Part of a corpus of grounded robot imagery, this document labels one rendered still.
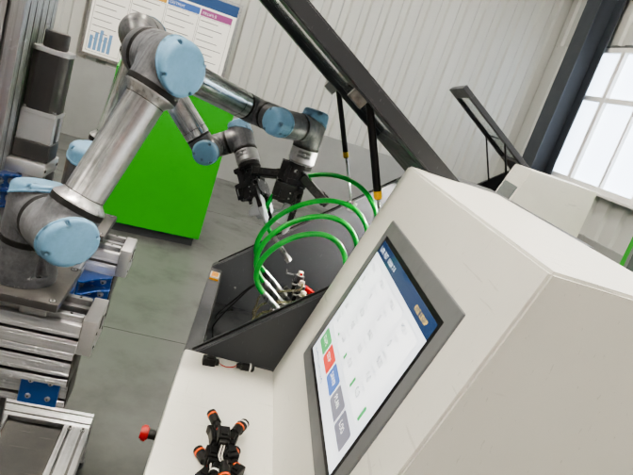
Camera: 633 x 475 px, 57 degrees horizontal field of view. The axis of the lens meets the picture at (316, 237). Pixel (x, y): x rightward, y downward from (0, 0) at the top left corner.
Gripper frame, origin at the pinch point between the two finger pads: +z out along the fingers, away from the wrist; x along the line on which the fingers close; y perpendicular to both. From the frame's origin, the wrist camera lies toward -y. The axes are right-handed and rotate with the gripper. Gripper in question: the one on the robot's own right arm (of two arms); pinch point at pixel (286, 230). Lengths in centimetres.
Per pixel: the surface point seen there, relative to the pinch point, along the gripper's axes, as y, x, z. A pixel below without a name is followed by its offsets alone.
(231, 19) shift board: 89, -632, -81
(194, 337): 16.5, 24.1, 28.2
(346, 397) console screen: -9, 82, 2
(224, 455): 5, 75, 23
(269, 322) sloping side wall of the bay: 0.5, 35.8, 13.4
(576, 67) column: -327, -546, -156
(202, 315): 16.0, 9.5, 28.2
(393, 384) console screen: -12, 92, -8
